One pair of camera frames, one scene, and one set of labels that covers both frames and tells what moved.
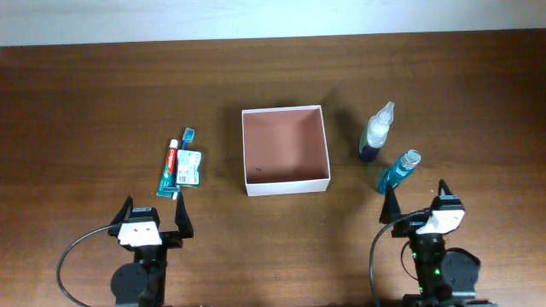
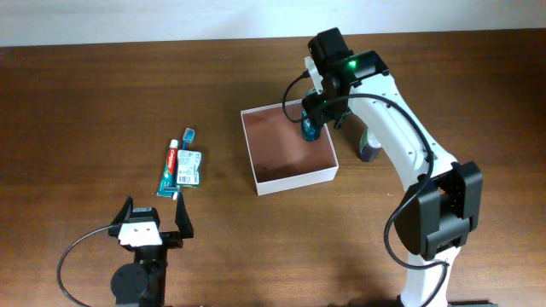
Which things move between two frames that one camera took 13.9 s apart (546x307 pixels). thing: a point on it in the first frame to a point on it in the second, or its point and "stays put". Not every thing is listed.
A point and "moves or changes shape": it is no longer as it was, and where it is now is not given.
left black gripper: (175, 240) stays put
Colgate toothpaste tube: (167, 187) stays put
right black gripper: (391, 209) to (316, 107)
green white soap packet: (188, 171) stays put
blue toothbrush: (188, 136) stays put
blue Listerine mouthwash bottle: (409, 159) moves or changes shape
